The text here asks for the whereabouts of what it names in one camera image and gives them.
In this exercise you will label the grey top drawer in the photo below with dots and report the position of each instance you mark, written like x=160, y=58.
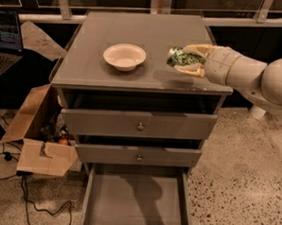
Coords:
x=170, y=125

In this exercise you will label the items inside cardboard box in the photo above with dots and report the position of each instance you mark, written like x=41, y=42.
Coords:
x=55, y=131

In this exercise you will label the brown cardboard sheet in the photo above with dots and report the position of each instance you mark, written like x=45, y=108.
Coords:
x=35, y=39

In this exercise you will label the grey drawer cabinet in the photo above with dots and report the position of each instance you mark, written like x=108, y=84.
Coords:
x=85, y=80

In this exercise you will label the grey drawer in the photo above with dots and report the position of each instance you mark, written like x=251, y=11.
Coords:
x=127, y=194
x=170, y=125
x=127, y=150

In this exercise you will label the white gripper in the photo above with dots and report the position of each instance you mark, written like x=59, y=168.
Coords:
x=218, y=65

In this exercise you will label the green soda can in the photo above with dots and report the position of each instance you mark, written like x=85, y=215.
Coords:
x=178, y=57

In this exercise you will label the grey middle drawer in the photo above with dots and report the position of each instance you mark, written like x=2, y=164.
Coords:
x=127, y=150

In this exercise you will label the black laptop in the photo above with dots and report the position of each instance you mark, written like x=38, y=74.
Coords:
x=11, y=42

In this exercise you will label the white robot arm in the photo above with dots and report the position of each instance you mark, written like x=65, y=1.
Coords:
x=256, y=81

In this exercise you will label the open cardboard box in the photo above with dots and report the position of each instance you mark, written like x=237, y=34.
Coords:
x=33, y=124

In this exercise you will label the grey bottom drawer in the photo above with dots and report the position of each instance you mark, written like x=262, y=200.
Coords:
x=127, y=194

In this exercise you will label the white metal railing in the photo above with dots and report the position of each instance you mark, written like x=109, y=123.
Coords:
x=245, y=13

